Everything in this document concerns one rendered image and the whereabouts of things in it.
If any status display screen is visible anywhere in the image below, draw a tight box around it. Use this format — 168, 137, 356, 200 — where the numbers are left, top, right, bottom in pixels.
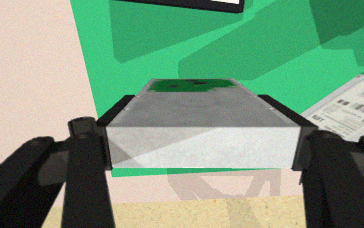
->
117, 0, 245, 14

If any green mat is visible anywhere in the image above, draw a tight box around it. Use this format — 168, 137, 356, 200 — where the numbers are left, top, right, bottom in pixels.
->
70, 0, 364, 119

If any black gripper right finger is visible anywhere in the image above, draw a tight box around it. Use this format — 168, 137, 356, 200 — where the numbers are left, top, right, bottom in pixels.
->
257, 94, 364, 228

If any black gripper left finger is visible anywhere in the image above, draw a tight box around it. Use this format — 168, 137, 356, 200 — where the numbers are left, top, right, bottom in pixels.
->
0, 95, 135, 228

